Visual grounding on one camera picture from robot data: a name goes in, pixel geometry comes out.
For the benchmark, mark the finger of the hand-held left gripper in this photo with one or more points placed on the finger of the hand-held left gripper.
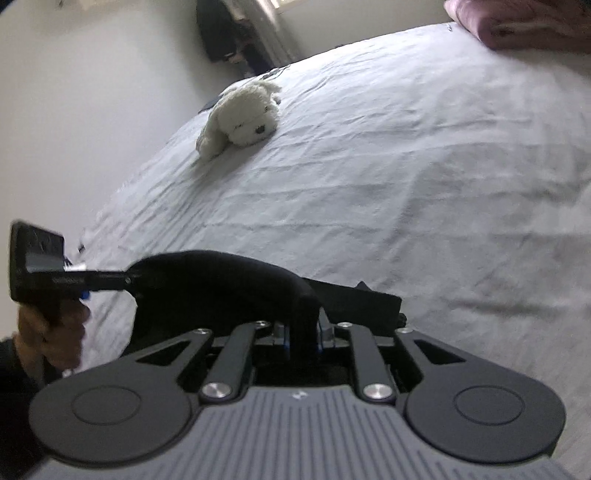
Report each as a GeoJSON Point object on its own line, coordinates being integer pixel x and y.
{"type": "Point", "coordinates": [108, 279]}

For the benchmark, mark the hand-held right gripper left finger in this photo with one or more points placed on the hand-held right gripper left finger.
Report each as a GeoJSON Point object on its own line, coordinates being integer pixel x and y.
{"type": "Point", "coordinates": [286, 342]}

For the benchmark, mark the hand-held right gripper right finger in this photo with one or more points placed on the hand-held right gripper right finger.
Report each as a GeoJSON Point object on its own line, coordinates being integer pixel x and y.
{"type": "Point", "coordinates": [319, 344]}

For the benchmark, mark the black shirt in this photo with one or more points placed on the black shirt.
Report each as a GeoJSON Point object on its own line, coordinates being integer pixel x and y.
{"type": "Point", "coordinates": [221, 277]}

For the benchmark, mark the person's left forearm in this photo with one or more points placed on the person's left forearm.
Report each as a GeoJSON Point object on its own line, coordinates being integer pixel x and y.
{"type": "Point", "coordinates": [18, 401]}

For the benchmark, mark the dark hanging clothes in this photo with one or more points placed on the dark hanging clothes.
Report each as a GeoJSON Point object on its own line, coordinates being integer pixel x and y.
{"type": "Point", "coordinates": [221, 32]}

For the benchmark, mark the person's left hand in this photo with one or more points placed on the person's left hand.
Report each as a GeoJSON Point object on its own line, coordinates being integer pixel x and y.
{"type": "Point", "coordinates": [55, 339]}

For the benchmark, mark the bed with white sheet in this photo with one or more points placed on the bed with white sheet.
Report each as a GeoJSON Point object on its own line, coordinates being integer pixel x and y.
{"type": "Point", "coordinates": [392, 184]}

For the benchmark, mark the white plush dog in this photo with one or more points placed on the white plush dog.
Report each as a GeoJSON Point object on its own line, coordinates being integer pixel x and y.
{"type": "Point", "coordinates": [242, 117]}

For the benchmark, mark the grey curtain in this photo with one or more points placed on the grey curtain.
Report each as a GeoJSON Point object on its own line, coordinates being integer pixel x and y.
{"type": "Point", "coordinates": [272, 32]}

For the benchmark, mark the pink folded quilt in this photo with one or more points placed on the pink folded quilt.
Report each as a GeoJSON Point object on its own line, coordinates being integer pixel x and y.
{"type": "Point", "coordinates": [521, 23]}

